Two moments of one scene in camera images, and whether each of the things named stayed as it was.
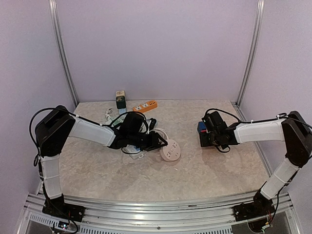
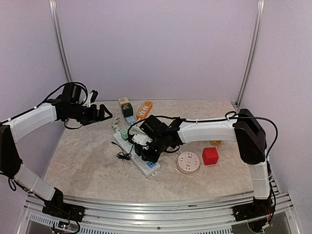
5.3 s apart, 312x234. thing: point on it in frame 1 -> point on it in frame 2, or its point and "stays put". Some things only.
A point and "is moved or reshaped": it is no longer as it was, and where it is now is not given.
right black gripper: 204,141 -> 149,158
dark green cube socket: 121,102 -> 127,109
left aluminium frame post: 54,10 stays put
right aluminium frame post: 236,105 stays put
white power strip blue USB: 133,151 is moved or reshaped
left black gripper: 154,143 -> 93,117
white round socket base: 171,152 -> 188,162
